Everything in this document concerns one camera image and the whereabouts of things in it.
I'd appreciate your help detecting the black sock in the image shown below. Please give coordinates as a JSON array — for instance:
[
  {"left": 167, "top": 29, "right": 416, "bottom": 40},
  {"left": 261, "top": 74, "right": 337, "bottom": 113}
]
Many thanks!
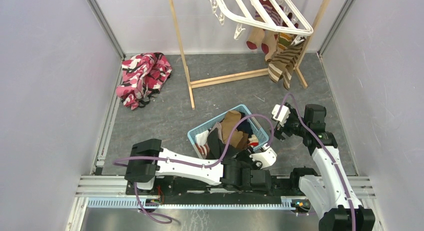
[{"left": 206, "top": 131, "right": 241, "bottom": 160}]

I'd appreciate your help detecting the brown striped sock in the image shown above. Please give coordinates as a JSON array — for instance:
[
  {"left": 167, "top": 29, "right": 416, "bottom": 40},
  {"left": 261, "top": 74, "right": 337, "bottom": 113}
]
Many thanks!
[{"left": 267, "top": 41, "right": 304, "bottom": 90}]

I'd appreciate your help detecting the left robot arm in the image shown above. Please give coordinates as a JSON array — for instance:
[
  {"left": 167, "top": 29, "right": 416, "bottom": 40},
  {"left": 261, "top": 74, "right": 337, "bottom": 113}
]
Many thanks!
[{"left": 124, "top": 138, "right": 277, "bottom": 195}]

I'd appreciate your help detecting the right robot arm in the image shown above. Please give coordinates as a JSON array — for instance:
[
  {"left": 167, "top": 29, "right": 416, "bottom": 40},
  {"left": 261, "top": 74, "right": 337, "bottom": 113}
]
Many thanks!
[{"left": 271, "top": 102, "right": 376, "bottom": 231}]

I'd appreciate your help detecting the wooden hanger stand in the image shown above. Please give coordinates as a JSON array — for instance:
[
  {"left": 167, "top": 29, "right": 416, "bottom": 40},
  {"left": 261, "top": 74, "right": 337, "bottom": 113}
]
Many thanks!
[{"left": 168, "top": 0, "right": 331, "bottom": 110}]

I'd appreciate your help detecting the red santa sock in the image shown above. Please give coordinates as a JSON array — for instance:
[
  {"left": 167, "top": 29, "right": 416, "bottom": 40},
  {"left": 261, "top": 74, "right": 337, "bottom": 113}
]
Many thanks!
[{"left": 247, "top": 134, "right": 259, "bottom": 148}]

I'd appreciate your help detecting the tan ribbed sock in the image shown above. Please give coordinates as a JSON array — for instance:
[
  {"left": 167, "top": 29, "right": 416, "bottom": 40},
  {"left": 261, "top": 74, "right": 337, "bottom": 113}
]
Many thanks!
[{"left": 220, "top": 110, "right": 249, "bottom": 151}]

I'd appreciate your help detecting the light blue laundry basket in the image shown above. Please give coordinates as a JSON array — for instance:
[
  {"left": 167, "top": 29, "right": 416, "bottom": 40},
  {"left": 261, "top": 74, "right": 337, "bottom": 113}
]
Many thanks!
[{"left": 187, "top": 104, "right": 269, "bottom": 159}]

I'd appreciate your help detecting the navy blue sock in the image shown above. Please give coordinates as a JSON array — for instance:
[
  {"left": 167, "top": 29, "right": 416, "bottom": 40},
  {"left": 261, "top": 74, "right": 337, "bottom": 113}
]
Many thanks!
[{"left": 236, "top": 119, "right": 254, "bottom": 138}]

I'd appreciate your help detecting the beige pink sock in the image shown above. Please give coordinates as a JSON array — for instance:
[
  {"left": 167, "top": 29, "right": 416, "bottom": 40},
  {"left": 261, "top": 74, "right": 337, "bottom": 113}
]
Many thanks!
[{"left": 209, "top": 122, "right": 223, "bottom": 141}]

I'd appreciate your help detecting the red purple striped sock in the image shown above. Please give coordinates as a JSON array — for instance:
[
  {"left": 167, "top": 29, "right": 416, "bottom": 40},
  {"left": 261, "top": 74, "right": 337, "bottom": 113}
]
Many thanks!
[{"left": 259, "top": 0, "right": 283, "bottom": 26}]

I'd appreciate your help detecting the pink camouflage cloth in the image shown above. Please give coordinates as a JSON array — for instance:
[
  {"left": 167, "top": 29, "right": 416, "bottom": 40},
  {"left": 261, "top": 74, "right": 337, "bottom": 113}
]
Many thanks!
[{"left": 115, "top": 52, "right": 173, "bottom": 110}]

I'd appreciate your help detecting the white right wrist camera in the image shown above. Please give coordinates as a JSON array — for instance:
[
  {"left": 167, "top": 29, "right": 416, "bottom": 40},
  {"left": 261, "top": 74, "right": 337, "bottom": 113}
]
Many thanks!
[{"left": 271, "top": 104, "right": 291, "bottom": 126}]

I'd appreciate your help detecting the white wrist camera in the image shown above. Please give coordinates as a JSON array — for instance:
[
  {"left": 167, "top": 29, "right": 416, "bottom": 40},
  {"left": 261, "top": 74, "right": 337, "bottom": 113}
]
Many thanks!
[
  {"left": 271, "top": 104, "right": 291, "bottom": 126},
  {"left": 249, "top": 143, "right": 277, "bottom": 170}
]

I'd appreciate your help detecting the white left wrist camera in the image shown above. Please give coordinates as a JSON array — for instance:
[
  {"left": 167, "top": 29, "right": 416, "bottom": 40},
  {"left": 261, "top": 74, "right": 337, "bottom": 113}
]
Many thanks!
[{"left": 249, "top": 143, "right": 277, "bottom": 170}]

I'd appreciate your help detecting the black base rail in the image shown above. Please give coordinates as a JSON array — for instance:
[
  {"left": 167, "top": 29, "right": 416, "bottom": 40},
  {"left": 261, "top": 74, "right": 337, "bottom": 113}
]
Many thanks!
[{"left": 138, "top": 175, "right": 306, "bottom": 205}]

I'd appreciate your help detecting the light blue cable tray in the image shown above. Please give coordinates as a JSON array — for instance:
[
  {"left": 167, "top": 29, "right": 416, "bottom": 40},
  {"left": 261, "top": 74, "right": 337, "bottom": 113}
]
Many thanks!
[{"left": 87, "top": 197, "right": 295, "bottom": 211}]

